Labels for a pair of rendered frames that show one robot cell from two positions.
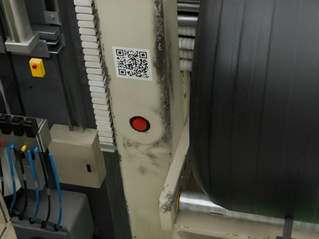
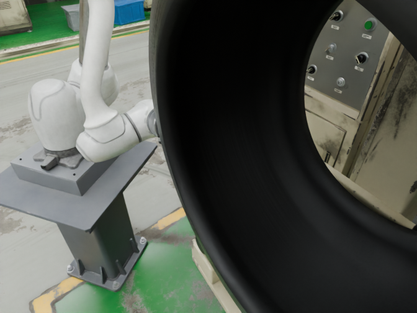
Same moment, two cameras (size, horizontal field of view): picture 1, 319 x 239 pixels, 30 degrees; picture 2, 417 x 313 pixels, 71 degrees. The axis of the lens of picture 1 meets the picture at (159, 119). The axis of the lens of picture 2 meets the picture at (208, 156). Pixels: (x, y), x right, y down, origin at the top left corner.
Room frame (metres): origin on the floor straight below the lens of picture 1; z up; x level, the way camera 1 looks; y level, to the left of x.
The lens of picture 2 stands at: (1.01, -0.61, 1.41)
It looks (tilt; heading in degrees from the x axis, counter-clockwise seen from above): 39 degrees down; 130
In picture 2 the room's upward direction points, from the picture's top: straight up
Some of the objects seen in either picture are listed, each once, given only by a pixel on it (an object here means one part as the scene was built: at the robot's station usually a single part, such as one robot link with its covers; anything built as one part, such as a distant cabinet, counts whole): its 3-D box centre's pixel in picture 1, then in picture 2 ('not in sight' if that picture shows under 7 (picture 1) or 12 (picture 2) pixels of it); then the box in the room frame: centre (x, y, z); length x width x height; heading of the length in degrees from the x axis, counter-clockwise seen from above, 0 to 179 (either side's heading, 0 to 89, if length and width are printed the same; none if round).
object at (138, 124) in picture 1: (140, 123); not in sight; (0.96, 0.04, 1.06); 0.03 x 0.02 x 0.03; 72
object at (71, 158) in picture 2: not in sight; (63, 148); (0.03, -0.30, 0.76); 0.22 x 0.18 x 0.06; 115
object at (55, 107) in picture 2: not in sight; (58, 111); (0.02, -0.27, 0.90); 0.18 x 0.16 x 0.22; 111
